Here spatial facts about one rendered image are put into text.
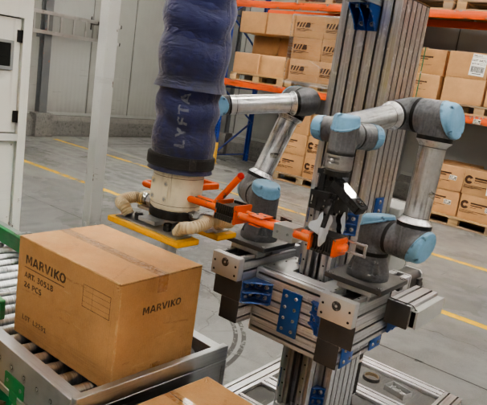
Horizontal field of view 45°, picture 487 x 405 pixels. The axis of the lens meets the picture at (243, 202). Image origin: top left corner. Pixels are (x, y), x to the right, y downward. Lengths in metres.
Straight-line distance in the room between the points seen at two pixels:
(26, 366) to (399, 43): 1.76
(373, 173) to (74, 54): 10.53
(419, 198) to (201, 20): 0.89
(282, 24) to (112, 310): 8.83
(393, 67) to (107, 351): 1.43
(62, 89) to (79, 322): 10.33
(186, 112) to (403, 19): 0.90
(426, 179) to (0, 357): 1.66
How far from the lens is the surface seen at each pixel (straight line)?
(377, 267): 2.09
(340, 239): 1.61
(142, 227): 1.92
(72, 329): 2.23
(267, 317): 2.34
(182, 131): 1.86
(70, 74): 12.40
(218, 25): 1.85
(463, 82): 8.96
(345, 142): 1.57
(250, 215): 1.75
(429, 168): 1.97
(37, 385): 2.21
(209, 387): 2.24
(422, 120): 1.98
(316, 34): 10.03
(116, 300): 2.00
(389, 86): 2.25
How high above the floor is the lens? 1.66
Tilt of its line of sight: 12 degrees down
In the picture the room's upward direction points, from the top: 8 degrees clockwise
